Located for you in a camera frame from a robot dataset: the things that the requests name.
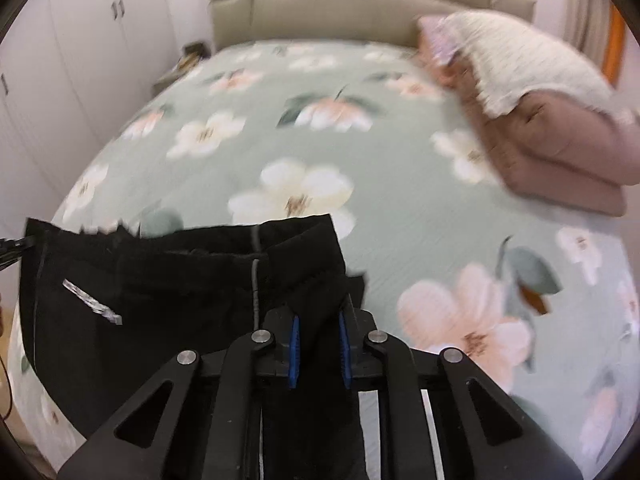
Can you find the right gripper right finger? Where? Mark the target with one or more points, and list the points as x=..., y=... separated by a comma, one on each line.
x=440, y=416

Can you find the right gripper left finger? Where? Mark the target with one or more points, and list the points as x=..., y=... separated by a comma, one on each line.
x=198, y=417

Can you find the black zip-up jacket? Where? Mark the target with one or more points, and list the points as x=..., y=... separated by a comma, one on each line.
x=101, y=313

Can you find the green floral bedspread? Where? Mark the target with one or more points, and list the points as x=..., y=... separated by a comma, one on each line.
x=539, y=295

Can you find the white wardrobe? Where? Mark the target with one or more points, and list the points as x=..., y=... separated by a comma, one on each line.
x=72, y=73

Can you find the beige bedside table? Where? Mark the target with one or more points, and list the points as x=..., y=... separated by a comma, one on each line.
x=191, y=57

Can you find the folded pink quilt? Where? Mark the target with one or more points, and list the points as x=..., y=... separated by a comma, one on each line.
x=551, y=148

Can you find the pink patterned pillow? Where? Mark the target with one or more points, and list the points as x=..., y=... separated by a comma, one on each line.
x=436, y=45

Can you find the white lace pillow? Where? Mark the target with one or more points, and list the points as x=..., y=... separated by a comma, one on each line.
x=501, y=58

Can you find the beige and orange curtain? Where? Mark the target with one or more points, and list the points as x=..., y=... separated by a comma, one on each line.
x=597, y=29

